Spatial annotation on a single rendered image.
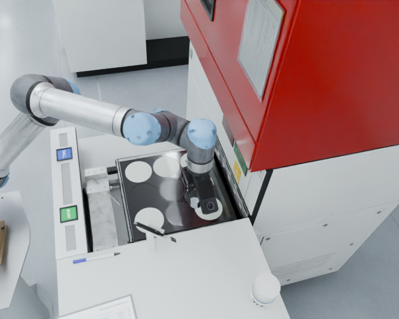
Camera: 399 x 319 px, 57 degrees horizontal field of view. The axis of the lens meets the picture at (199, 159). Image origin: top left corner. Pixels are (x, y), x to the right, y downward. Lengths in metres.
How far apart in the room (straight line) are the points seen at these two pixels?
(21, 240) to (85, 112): 0.66
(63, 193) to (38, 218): 1.14
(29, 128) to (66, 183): 0.24
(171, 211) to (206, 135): 0.48
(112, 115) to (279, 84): 0.39
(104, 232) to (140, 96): 1.90
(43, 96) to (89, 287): 0.55
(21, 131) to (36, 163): 1.49
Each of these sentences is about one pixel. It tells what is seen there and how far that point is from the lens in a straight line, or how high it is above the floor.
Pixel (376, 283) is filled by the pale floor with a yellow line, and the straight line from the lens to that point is 2.47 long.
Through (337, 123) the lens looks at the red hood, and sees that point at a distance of 1.03.
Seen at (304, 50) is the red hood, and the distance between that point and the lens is 0.79.
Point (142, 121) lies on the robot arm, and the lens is 0.84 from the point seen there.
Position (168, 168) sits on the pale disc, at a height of 0.90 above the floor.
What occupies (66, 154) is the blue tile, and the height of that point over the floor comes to 0.96.
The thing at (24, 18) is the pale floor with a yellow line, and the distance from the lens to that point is 4.21.
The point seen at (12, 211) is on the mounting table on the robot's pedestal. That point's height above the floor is 0.82.
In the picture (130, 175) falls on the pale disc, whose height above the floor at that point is 0.90.
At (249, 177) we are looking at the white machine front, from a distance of 1.19.
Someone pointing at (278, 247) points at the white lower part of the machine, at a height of 0.65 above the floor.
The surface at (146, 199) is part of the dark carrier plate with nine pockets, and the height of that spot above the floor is 0.90.
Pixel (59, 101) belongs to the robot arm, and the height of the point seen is 1.39.
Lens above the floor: 2.04
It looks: 51 degrees down
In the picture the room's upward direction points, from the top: 6 degrees clockwise
